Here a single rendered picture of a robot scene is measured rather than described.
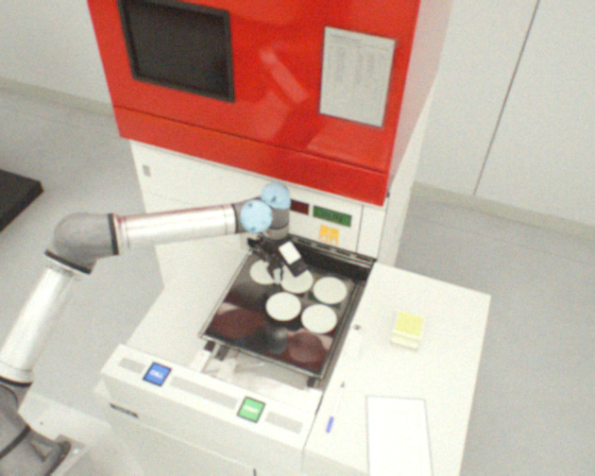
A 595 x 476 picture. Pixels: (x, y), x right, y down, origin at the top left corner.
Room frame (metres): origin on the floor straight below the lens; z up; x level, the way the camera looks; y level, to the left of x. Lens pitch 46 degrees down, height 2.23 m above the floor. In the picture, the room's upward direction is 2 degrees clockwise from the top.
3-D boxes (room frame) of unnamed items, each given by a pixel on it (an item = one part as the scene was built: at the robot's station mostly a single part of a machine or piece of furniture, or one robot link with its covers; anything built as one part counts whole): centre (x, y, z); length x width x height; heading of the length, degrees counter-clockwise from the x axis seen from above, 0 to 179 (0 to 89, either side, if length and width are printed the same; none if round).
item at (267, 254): (1.11, 0.06, 1.05); 0.09 x 0.08 x 0.12; 44
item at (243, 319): (1.00, 0.03, 0.90); 0.34 x 0.34 x 0.01; 70
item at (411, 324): (0.86, -0.30, 1.00); 0.07 x 0.07 x 0.07; 72
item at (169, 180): (1.28, 0.13, 1.02); 0.82 x 0.03 x 0.40; 70
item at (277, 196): (1.10, 0.06, 1.21); 0.09 x 0.08 x 0.11; 116
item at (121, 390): (0.68, 0.21, 0.89); 0.55 x 0.09 x 0.14; 70
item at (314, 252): (1.21, -0.03, 0.89); 0.44 x 0.02 x 0.10; 70
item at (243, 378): (0.75, 0.10, 0.87); 0.36 x 0.08 x 0.03; 70
